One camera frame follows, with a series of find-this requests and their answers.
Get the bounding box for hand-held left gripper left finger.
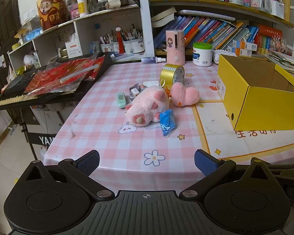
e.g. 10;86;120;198
26;150;115;201

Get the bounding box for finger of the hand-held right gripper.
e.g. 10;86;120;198
269;164;294;177

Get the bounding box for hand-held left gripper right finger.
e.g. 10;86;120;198
179;149;275;200

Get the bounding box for blue snack packet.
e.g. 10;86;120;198
159;109;176;137

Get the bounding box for yellow cardboard box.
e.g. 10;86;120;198
217;54;294;131

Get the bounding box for mint green small toy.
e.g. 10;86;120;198
116;92;127;109

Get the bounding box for pink plush heart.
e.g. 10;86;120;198
170;82;200;107

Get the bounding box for pink plush pig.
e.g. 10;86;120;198
125;86;170;128

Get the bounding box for grey toy car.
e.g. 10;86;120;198
129;83;149;100

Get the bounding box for gold tape roll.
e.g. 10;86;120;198
160;64;185;89

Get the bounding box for small white box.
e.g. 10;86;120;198
142;80;160;88

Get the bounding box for black keyboard stand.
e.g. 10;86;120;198
20;108;54;159

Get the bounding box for pile of red decoration packets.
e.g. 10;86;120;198
24;56;106;95

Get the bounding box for white jar with green lid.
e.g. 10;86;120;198
192;42;213;67

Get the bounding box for black electronic keyboard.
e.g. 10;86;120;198
0;52;113;111

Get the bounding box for white frilly cloth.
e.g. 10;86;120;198
212;50;228;65

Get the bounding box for stack of paper booklets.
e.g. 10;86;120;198
265;50;294;79

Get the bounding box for pink cylindrical humidifier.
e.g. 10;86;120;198
165;29;186;65

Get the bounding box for orange white medicine box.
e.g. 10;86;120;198
231;39;258;51
227;46;253;56

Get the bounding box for small spray bottle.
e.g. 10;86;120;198
141;56;167;64

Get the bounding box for white plastic bag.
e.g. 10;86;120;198
23;52;40;68

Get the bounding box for red tassel ornament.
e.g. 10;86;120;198
116;27;125;54

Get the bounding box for colorful stick bundle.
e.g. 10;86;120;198
271;35;288;53

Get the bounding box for row of colorful children's books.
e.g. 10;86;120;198
153;15;259;51

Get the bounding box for white shelf unit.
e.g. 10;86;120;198
7;0;155;79

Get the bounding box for blue wipes pack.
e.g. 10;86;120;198
24;28;43;42

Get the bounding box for red boxed book set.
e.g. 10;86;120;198
256;24;283;54

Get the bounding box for thick book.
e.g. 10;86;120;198
152;17;174;28
151;7;177;21

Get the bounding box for long white bar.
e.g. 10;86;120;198
179;10;236;21

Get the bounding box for pink patterned box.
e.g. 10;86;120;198
67;4;80;19

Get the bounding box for red fortune god box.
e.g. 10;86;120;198
37;0;70;31

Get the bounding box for white bottle with yellow label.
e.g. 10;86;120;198
77;0;89;17

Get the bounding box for dark wooden door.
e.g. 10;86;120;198
0;0;24;108

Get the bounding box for yellow-edged shelf board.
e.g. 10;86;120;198
149;0;294;28

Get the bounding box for white desk organizer with pens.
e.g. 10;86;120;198
250;0;285;19

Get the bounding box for yellow folder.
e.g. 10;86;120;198
277;0;291;22

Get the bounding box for white wall switches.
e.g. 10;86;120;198
23;8;36;21

